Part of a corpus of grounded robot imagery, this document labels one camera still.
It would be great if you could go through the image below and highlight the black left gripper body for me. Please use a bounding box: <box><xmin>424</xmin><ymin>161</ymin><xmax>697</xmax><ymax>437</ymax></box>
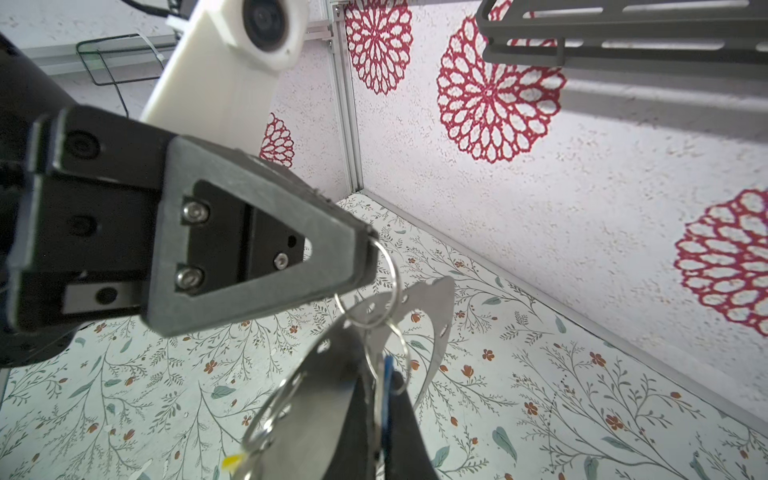
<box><xmin>1</xmin><ymin>106</ymin><xmax>172</xmax><ymax>368</ymax></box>

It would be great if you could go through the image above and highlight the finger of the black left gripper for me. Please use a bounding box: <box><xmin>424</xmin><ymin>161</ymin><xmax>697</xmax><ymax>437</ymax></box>
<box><xmin>142</xmin><ymin>136</ymin><xmax>378</xmax><ymax>337</ymax></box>

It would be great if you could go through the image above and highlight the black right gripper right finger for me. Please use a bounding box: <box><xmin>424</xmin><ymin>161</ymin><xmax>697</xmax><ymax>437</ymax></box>
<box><xmin>383</xmin><ymin>372</ymin><xmax>438</xmax><ymax>480</ymax></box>

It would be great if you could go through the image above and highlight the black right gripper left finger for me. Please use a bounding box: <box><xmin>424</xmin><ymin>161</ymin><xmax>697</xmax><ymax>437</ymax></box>
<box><xmin>335</xmin><ymin>357</ymin><xmax>384</xmax><ymax>479</ymax></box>

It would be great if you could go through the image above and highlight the keyring bunch with blue tags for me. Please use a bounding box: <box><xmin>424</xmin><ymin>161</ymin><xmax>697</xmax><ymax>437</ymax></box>
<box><xmin>220</xmin><ymin>237</ymin><xmax>455</xmax><ymax>479</ymax></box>

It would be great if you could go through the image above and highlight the black wire wall rack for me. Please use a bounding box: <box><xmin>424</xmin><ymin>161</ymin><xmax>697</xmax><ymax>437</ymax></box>
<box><xmin>75</xmin><ymin>33</ymin><xmax>177</xmax><ymax>117</ymax></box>

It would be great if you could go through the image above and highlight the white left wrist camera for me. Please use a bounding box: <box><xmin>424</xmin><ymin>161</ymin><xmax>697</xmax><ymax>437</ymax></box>
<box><xmin>140</xmin><ymin>0</ymin><xmax>309</xmax><ymax>155</ymax></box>

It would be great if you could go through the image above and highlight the grey slotted wall shelf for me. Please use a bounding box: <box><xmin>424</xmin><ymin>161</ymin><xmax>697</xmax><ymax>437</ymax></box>
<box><xmin>475</xmin><ymin>1</ymin><xmax>767</xmax><ymax>77</ymax></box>

